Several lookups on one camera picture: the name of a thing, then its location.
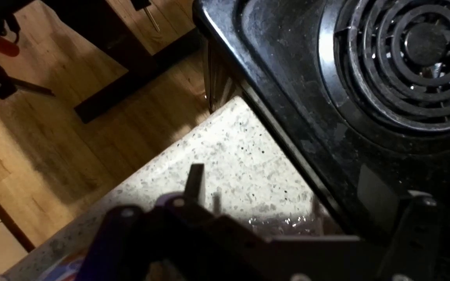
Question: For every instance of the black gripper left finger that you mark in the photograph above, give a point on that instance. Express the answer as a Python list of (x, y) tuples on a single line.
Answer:
[(182, 245)]

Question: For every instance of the black electric stove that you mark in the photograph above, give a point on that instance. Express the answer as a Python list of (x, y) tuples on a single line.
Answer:
[(297, 79)]

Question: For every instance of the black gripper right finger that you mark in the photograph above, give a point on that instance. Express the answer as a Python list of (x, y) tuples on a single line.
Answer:
[(422, 245)]

